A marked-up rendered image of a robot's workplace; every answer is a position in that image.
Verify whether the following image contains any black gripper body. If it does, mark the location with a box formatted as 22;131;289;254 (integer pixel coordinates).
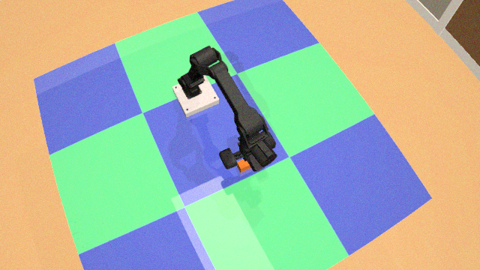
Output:
219;132;276;170

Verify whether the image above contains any orange block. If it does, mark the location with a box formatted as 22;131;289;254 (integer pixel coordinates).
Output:
237;160;251;173

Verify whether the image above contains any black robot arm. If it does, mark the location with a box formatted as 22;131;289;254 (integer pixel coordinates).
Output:
177;45;277;172

